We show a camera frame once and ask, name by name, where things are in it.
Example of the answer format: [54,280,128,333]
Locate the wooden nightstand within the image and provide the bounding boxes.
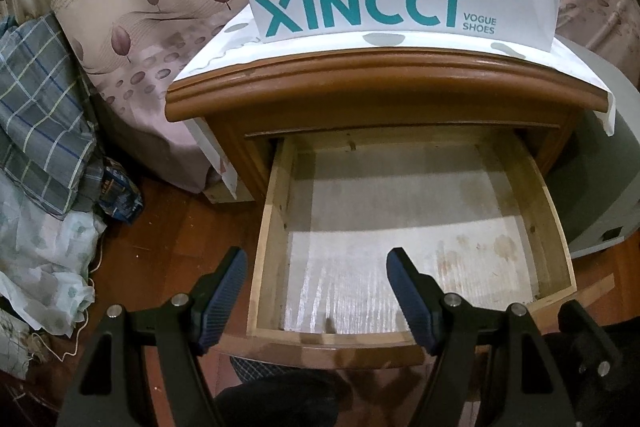
[165,47,618,208]

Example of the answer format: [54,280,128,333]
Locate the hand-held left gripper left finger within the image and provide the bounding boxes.
[55,246,249,427]

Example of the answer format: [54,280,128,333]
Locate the white green-printed cloth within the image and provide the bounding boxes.
[0,177,108,338]

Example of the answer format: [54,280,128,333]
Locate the blue packet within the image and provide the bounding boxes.
[97,157,146,225]

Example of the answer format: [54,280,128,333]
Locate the plaid slipper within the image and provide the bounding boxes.
[230,354,286,380]

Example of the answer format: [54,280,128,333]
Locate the white patterned cloth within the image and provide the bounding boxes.
[172,2,618,195]

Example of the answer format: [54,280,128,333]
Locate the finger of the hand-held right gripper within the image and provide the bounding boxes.
[557,299,638,427]

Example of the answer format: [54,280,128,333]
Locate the bed with leaf-print sheet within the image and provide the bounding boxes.
[10,0,640,195]

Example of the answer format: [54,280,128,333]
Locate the grey plaid cloth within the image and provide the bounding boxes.
[0,12,106,220]

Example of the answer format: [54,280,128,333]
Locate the grey box lid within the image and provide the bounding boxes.
[547,34,640,260]

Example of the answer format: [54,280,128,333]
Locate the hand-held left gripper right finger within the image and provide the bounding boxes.
[386,247,581,427]

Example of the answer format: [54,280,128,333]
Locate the cardboard box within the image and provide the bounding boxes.
[204,179,256,204]

